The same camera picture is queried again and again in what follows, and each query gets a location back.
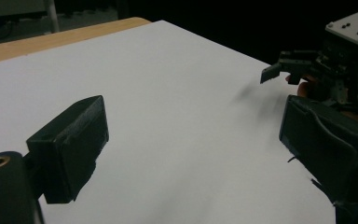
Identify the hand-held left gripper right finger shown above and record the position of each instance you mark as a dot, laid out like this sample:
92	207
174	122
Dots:
326	146

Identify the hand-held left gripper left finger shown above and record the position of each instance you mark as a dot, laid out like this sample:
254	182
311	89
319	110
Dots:
71	149

